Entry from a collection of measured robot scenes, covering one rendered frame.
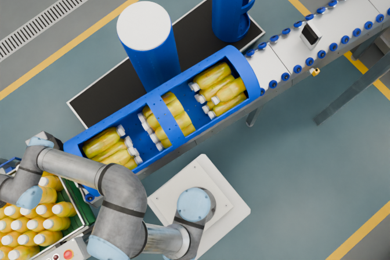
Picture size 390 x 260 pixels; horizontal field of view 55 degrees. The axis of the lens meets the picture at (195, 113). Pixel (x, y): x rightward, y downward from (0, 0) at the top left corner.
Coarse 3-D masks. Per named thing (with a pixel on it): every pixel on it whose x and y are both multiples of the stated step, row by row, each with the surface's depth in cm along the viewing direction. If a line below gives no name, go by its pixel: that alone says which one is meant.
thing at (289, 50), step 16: (352, 0) 202; (368, 0) 202; (384, 0) 201; (320, 16) 200; (336, 16) 200; (352, 16) 199; (368, 16) 199; (384, 16) 199; (336, 32) 197; (368, 32) 200; (272, 48) 196; (288, 48) 196; (304, 48) 196; (320, 48) 195; (352, 48) 205; (256, 64) 194; (272, 64) 194; (288, 64) 194; (304, 64) 193; (320, 64) 199; (272, 96) 197; (240, 112) 192; (192, 144) 190; (144, 176) 189; (96, 208) 188
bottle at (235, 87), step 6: (240, 78) 171; (228, 84) 171; (234, 84) 170; (240, 84) 170; (222, 90) 169; (228, 90) 169; (234, 90) 169; (240, 90) 170; (216, 96) 170; (222, 96) 169; (228, 96) 169; (234, 96) 172; (222, 102) 172
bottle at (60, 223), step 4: (52, 216) 166; (56, 216) 168; (52, 220) 164; (56, 220) 165; (60, 220) 168; (64, 220) 173; (68, 220) 178; (56, 224) 165; (60, 224) 167; (64, 224) 172; (68, 224) 177; (52, 228) 164; (56, 228) 165; (60, 228) 169; (64, 228) 174
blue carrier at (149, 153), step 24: (192, 72) 165; (240, 72) 161; (144, 96) 166; (192, 96) 187; (120, 120) 178; (168, 120) 158; (192, 120) 184; (216, 120) 167; (72, 144) 158; (144, 144) 182; (96, 192) 159
